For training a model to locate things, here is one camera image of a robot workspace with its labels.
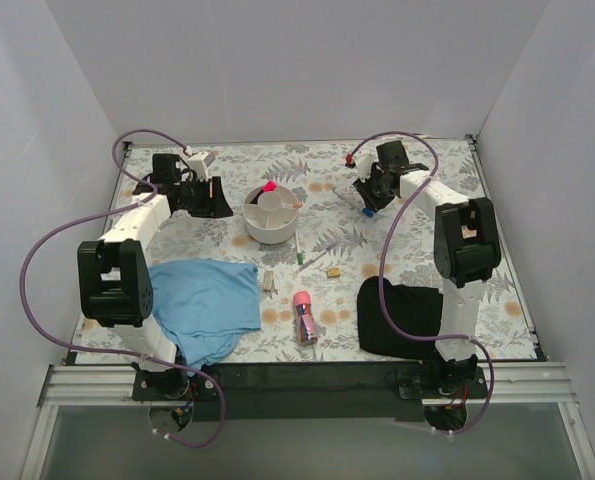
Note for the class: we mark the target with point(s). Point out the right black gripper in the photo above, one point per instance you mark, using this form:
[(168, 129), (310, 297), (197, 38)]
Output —
[(370, 191)]

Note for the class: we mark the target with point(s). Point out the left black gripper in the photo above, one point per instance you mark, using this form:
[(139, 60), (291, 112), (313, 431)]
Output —
[(209, 195)]

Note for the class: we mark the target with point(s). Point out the white round divided organizer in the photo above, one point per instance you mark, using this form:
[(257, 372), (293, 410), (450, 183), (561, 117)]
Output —
[(264, 218)]

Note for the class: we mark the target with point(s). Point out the pink black highlighter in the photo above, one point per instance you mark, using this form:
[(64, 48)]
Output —
[(270, 186)]

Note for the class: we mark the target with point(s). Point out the white marker green cap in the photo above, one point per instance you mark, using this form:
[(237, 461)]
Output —
[(299, 252)]

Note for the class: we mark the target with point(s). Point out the white marker orange cap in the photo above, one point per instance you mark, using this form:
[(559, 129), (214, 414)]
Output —
[(295, 205)]

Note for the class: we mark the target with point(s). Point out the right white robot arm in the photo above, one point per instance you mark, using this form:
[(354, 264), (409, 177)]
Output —
[(466, 250)]

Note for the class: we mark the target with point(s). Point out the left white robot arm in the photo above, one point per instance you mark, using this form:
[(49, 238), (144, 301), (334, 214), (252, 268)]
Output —
[(114, 281)]

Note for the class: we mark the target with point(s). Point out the beige eraser block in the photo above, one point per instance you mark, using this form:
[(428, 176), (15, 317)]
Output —
[(268, 280)]

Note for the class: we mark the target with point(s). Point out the light blue cloth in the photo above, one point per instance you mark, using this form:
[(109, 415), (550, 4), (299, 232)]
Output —
[(205, 306)]

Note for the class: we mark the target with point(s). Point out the black cloth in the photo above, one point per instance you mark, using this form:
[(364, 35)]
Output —
[(414, 310)]

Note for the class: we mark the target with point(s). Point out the pink capped glue tube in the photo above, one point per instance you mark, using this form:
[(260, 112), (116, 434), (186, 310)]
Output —
[(306, 327)]

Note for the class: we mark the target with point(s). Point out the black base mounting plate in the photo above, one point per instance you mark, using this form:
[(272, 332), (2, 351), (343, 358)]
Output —
[(327, 390)]

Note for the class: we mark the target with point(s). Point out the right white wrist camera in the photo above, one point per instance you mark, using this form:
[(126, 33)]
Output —
[(362, 163)]

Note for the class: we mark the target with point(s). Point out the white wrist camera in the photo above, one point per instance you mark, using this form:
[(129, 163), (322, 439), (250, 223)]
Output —
[(362, 163), (198, 162)]

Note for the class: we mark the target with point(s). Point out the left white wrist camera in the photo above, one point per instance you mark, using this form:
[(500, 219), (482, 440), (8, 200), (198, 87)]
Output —
[(198, 162)]

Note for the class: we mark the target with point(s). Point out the aluminium frame rail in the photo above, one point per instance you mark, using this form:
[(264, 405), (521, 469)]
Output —
[(96, 385)]

